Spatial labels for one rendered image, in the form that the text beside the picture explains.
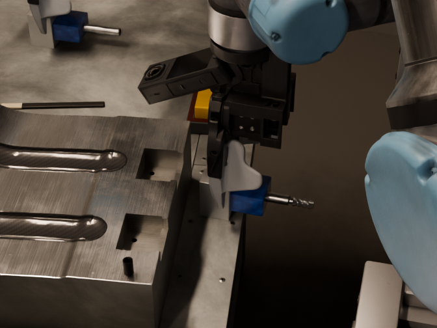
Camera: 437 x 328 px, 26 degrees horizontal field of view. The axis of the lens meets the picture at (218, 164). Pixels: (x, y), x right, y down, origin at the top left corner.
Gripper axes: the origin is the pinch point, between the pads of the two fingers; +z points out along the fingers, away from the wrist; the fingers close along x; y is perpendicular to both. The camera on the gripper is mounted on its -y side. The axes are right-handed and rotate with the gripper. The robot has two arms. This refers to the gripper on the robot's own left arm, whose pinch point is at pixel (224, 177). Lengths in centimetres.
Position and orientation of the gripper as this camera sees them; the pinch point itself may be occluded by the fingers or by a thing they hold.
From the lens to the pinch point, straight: 110.8
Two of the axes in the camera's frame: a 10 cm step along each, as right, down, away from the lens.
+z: 0.0, 7.6, 6.5
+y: 9.7, 1.7, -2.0
